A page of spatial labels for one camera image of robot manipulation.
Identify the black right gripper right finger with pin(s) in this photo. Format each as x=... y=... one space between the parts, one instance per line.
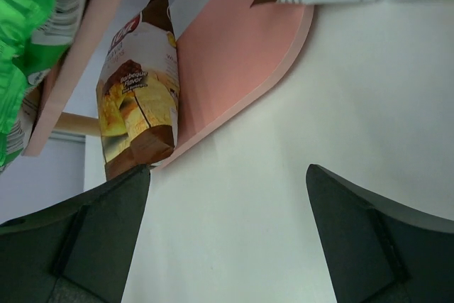
x=376 y=249

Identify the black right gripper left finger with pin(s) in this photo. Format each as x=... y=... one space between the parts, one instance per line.
x=79 y=250

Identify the green Chuba chips bag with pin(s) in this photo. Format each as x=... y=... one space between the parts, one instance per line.
x=34 y=36

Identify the pink three-tier shelf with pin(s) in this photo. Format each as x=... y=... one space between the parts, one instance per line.
x=230 y=54

